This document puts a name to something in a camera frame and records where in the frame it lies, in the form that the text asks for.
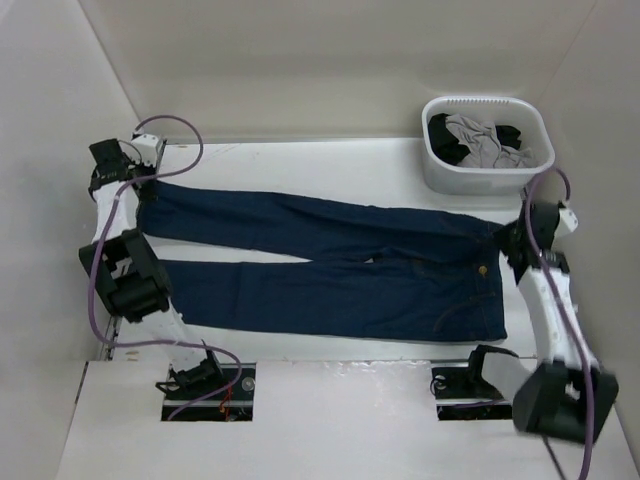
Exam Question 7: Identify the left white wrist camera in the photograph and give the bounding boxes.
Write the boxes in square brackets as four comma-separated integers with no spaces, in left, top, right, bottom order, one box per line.
[131,133,165,168]

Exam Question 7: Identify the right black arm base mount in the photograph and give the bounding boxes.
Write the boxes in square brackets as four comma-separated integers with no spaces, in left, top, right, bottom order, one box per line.
[429,363,512,421]

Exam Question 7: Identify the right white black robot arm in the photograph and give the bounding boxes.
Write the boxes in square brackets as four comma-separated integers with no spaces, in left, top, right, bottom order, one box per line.
[463,201,619,445]

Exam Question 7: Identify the black garment in basket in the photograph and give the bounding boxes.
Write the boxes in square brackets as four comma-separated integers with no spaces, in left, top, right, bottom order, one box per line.
[427,113,524,166]

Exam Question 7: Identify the dark blue denim trousers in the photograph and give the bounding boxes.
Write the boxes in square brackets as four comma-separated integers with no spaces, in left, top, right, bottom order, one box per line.
[138,183,507,343]

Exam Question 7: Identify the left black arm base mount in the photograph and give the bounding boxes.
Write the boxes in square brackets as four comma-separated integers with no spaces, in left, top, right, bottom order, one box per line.
[155,363,257,423]

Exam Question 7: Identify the white plastic laundry basket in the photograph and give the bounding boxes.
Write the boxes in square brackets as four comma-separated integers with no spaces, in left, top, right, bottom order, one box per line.
[421,96,555,196]

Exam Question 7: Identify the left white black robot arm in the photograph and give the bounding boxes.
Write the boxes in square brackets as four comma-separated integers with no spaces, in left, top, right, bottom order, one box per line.
[79,134,228,400]

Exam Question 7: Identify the grey crumpled garment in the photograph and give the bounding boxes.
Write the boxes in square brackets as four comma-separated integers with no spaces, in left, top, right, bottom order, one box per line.
[444,114,537,169]

